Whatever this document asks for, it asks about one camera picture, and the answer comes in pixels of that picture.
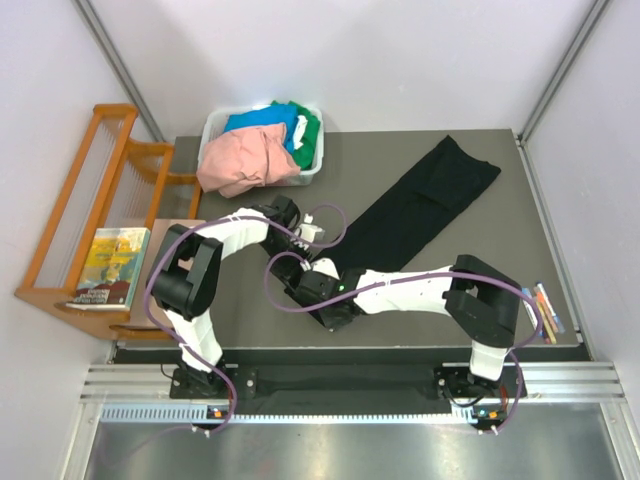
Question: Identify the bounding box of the black t-shirt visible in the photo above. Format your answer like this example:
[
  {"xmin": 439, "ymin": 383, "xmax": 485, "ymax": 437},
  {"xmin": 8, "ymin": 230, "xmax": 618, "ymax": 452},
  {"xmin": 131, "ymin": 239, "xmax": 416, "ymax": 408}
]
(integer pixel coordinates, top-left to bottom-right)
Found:
[{"xmin": 318, "ymin": 136, "xmax": 501, "ymax": 273}]

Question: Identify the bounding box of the pack of markers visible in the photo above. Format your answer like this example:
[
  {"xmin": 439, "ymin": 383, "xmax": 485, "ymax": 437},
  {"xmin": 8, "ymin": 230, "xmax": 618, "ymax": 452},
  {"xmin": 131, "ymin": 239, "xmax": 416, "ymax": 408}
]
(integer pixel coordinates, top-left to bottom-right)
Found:
[{"xmin": 522, "ymin": 282, "xmax": 566, "ymax": 345}]

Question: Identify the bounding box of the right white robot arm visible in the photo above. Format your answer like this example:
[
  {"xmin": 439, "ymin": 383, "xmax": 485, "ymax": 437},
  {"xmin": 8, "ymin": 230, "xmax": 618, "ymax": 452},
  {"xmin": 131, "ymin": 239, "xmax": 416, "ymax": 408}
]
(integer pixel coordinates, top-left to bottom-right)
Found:
[{"xmin": 286, "ymin": 255, "xmax": 522, "ymax": 396}]

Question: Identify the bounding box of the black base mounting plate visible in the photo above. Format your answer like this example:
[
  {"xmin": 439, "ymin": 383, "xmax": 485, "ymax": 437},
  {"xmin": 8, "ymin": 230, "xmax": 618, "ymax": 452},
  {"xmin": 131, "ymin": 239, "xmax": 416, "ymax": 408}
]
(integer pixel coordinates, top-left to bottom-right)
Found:
[{"xmin": 170, "ymin": 348, "xmax": 527, "ymax": 414}]

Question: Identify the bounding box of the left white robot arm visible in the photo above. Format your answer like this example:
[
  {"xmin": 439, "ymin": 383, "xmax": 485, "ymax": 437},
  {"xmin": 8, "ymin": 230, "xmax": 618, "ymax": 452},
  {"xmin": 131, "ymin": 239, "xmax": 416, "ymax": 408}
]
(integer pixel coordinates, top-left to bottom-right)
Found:
[{"xmin": 145, "ymin": 196, "xmax": 324, "ymax": 398}]

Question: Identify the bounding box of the pink t-shirt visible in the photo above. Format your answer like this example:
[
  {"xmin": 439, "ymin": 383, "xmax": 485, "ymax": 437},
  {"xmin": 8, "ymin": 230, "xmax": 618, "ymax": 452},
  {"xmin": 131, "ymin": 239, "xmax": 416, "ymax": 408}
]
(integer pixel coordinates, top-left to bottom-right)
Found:
[{"xmin": 196, "ymin": 123, "xmax": 301, "ymax": 198}]

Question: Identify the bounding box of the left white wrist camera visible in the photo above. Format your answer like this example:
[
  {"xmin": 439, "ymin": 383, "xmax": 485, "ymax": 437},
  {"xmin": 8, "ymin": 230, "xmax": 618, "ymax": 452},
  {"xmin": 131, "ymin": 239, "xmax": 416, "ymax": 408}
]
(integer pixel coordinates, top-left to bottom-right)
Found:
[{"xmin": 294, "ymin": 214, "xmax": 325, "ymax": 245}]

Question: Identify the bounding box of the blue t-shirt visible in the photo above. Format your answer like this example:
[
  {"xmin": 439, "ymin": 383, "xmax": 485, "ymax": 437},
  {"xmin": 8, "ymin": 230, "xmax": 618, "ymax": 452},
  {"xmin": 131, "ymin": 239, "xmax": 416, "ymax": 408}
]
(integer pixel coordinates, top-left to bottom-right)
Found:
[{"xmin": 223, "ymin": 104, "xmax": 298, "ymax": 134}]

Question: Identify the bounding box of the orange wooden rack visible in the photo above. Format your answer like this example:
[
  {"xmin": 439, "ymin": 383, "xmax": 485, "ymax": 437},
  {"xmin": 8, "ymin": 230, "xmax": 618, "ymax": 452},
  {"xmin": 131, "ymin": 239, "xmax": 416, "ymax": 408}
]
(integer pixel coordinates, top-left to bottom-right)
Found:
[{"xmin": 15, "ymin": 104, "xmax": 202, "ymax": 341}]

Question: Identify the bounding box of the green t-shirt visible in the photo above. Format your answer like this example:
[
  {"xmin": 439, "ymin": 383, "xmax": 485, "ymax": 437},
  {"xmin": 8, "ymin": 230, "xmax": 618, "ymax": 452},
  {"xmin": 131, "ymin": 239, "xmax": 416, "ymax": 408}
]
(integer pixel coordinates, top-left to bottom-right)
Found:
[{"xmin": 272, "ymin": 101, "xmax": 321, "ymax": 170}]

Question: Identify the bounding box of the white slotted cable duct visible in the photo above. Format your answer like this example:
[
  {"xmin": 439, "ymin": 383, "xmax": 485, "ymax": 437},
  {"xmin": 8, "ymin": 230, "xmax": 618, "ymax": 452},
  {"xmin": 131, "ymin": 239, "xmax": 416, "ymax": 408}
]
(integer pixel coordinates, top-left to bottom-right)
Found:
[{"xmin": 100, "ymin": 403, "xmax": 479, "ymax": 425}]

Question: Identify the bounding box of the white laundry basket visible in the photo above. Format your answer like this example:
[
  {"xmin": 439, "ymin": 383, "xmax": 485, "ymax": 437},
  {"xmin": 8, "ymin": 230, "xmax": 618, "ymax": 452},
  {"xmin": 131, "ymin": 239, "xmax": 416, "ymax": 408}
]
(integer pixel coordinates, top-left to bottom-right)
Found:
[{"xmin": 197, "ymin": 104, "xmax": 325, "ymax": 187}]

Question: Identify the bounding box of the yellow book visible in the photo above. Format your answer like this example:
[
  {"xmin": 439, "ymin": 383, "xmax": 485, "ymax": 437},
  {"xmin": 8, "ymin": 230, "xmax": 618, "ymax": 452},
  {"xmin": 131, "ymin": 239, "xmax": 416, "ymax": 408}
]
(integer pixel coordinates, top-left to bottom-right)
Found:
[{"xmin": 64, "ymin": 227, "xmax": 151, "ymax": 312}]

